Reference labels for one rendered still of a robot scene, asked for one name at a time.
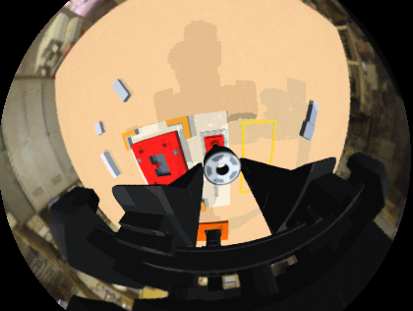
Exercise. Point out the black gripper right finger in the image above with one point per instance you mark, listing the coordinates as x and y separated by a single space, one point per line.
278 190

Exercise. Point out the black toy wheel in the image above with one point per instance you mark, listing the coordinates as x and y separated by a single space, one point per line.
225 174

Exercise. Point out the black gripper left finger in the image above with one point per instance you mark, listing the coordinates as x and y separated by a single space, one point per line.
180 200

